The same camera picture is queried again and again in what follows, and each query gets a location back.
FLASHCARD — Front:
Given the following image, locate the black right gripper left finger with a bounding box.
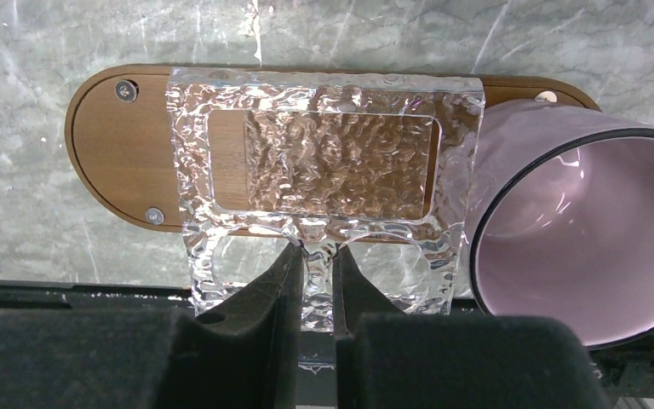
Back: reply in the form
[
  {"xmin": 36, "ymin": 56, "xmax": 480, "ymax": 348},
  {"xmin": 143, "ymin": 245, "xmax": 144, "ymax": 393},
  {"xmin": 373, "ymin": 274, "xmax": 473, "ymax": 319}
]
[{"xmin": 0, "ymin": 245, "xmax": 303, "ymax": 408}]

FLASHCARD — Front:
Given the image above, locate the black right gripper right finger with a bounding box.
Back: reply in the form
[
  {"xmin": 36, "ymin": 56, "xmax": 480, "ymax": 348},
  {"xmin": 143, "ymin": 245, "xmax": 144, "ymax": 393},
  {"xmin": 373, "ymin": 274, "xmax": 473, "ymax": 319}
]
[{"xmin": 332, "ymin": 248, "xmax": 609, "ymax": 408}]

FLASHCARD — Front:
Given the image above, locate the clear glass holder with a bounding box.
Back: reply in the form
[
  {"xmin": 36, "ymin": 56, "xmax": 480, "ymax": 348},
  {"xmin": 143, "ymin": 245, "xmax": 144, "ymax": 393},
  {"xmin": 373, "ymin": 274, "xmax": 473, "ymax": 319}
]
[{"xmin": 165, "ymin": 67, "xmax": 485, "ymax": 332}]

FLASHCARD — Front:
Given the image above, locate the purple mug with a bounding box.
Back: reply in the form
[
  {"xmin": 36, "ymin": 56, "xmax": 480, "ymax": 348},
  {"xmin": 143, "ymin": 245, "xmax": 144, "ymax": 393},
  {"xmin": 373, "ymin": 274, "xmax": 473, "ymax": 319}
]
[{"xmin": 466, "ymin": 99, "xmax": 654, "ymax": 348}]

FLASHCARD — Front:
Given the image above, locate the oval wooden tray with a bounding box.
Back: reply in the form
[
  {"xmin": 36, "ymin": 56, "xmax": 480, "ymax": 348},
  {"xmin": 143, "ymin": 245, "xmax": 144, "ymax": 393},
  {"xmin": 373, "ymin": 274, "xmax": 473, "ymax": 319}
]
[{"xmin": 65, "ymin": 64, "xmax": 601, "ymax": 233}]

